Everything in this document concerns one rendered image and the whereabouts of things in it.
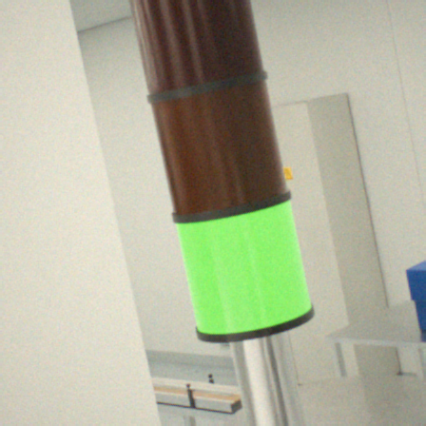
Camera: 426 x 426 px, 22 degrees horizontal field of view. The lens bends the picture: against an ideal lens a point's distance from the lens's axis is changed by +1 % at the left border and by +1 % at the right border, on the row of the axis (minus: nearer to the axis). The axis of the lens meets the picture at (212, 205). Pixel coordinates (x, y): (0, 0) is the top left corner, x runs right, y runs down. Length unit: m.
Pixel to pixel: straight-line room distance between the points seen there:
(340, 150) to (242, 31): 7.01
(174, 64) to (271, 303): 0.10
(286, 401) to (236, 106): 0.12
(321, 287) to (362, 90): 1.34
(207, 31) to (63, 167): 1.66
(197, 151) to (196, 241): 0.04
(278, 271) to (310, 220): 7.00
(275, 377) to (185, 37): 0.14
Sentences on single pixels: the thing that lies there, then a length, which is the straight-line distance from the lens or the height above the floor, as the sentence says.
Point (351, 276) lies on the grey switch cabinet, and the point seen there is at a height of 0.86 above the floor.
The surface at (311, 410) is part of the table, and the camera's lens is 4.60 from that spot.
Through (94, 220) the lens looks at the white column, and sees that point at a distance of 2.12.
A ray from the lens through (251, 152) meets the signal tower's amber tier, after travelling 0.44.
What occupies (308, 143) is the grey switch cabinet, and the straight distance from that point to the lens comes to 7.31.
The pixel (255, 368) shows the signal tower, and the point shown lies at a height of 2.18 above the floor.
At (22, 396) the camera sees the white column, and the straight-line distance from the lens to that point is 2.05.
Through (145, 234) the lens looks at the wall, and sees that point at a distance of 9.57.
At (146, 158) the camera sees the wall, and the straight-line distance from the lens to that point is 9.32.
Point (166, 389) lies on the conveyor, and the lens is 5.34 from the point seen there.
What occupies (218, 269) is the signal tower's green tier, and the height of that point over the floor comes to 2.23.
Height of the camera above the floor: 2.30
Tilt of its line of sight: 6 degrees down
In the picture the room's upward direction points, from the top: 12 degrees counter-clockwise
